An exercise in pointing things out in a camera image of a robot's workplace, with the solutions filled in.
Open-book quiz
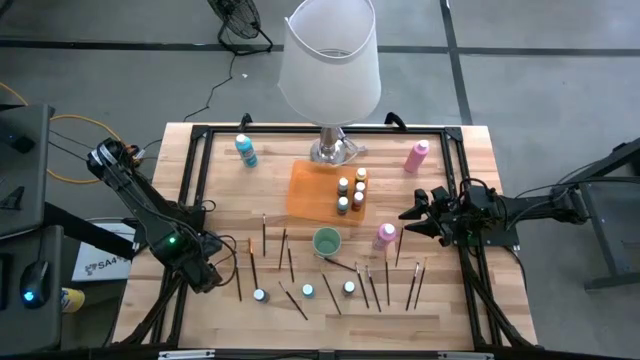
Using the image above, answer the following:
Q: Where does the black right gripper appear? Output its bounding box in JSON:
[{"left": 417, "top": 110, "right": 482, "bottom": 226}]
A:
[{"left": 398, "top": 186, "right": 469, "bottom": 247}]

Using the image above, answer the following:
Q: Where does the large pink paint bottle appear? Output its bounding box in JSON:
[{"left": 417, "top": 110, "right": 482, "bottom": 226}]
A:
[
  {"left": 372, "top": 222, "right": 399, "bottom": 252},
  {"left": 403, "top": 139, "right": 431, "bottom": 175}
]

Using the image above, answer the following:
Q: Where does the large teal paint bottle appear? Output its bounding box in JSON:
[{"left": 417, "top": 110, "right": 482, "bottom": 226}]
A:
[{"left": 234, "top": 133, "right": 259, "bottom": 169}]

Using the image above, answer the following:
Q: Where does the flat orange-bristle paintbrush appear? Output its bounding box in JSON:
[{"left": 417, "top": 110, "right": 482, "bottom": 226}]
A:
[{"left": 247, "top": 237, "right": 260, "bottom": 291}]

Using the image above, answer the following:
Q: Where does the white printed box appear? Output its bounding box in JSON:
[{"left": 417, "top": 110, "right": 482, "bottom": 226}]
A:
[{"left": 71, "top": 217, "right": 136, "bottom": 283}]

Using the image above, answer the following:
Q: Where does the green ribbed cup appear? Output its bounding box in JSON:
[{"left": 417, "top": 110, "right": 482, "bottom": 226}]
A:
[{"left": 312, "top": 226, "right": 343, "bottom": 258}]

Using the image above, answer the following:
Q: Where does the translucent orange plastic tray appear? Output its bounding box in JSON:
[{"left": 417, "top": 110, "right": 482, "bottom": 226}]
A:
[{"left": 284, "top": 159, "right": 371, "bottom": 228}]

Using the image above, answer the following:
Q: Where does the black diagonal floor bar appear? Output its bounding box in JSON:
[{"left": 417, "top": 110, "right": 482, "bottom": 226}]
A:
[{"left": 43, "top": 201, "right": 137, "bottom": 261}]

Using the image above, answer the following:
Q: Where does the yellow can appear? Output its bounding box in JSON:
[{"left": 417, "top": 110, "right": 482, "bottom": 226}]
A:
[{"left": 60, "top": 287, "right": 86, "bottom": 314}]

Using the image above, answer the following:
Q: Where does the dark grey desk surface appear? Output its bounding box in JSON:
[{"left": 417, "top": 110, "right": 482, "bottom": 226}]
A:
[{"left": 0, "top": 224, "right": 65, "bottom": 351}]

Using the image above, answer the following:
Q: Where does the black computer mouse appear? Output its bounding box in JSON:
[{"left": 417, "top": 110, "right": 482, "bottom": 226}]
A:
[{"left": 19, "top": 259, "right": 51, "bottom": 310}]

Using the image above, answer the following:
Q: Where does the white-shade chrome table lamp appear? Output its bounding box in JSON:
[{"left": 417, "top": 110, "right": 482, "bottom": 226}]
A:
[{"left": 277, "top": 0, "right": 382, "bottom": 166}]

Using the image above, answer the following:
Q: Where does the dark metal stand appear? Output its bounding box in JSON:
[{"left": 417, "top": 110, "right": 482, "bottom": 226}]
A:
[{"left": 549, "top": 137, "right": 640, "bottom": 291}]

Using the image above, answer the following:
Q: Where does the dark grey desk panel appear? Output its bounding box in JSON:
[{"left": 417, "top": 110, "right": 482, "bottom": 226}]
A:
[{"left": 0, "top": 102, "right": 57, "bottom": 241}]

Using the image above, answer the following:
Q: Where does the black floor fan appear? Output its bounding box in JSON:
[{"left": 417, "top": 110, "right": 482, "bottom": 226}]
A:
[{"left": 207, "top": 0, "right": 275, "bottom": 56}]

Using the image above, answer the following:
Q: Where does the silver frame bracket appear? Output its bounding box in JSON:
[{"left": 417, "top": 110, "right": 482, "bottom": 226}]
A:
[
  {"left": 157, "top": 349, "right": 216, "bottom": 360},
  {"left": 437, "top": 351, "right": 495, "bottom": 360}
]

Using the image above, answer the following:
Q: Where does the black floor cable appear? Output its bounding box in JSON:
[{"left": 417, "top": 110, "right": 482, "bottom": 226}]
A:
[{"left": 48, "top": 128, "right": 101, "bottom": 166}]

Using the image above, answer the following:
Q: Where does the yellow extension cord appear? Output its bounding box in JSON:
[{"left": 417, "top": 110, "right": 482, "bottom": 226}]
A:
[{"left": 0, "top": 81, "right": 124, "bottom": 185}]

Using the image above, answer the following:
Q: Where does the black fan cable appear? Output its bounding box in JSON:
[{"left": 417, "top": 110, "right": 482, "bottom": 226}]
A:
[{"left": 183, "top": 52, "right": 237, "bottom": 122}]

